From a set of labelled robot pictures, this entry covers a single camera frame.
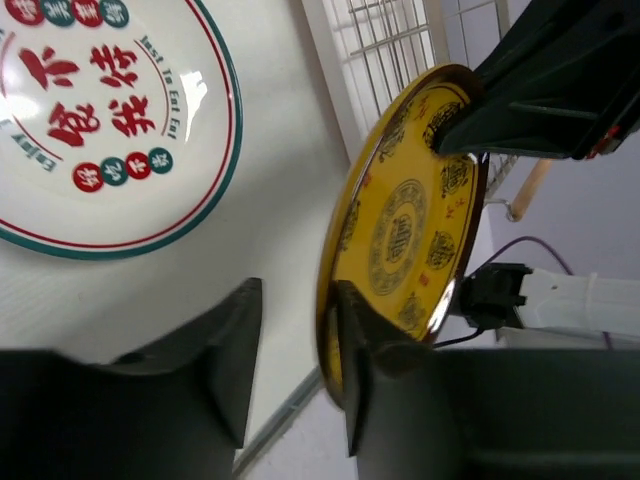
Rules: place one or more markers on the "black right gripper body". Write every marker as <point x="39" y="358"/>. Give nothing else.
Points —
<point x="567" y="50"/>

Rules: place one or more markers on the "brown plate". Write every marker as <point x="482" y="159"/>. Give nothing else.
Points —
<point x="403" y="228"/>

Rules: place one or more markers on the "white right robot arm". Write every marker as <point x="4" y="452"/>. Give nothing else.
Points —
<point x="503" y="295"/>

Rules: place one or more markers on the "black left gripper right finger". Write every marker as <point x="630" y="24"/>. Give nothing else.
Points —
<point x="414" y="412"/>

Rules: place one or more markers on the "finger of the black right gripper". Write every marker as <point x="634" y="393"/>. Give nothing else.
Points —
<point x="573" y="105"/>

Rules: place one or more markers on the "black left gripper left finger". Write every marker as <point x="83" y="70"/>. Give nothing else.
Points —
<point x="176" y="408"/>

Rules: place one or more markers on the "white plate red chinese characters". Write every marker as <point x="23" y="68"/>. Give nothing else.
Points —
<point x="121" y="124"/>

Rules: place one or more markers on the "white wire dish rack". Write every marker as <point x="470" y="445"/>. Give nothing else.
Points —
<point x="370" y="51"/>

